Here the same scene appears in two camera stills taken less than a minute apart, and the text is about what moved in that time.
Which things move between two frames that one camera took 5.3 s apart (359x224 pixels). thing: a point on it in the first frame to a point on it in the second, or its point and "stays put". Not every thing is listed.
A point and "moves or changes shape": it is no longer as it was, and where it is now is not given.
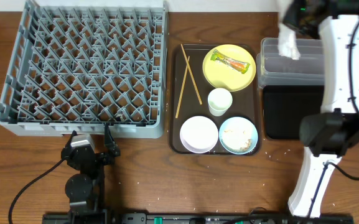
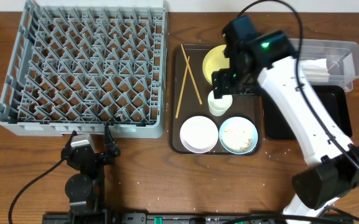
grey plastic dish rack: x=78 y=65 stays put
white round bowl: x=198 y=134 stays put
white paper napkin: x=287 y=44 moves or changes shape
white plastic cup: x=219 y=100 stays put
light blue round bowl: x=238 y=135 stays put
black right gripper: x=290 y=18 to x=221 y=86
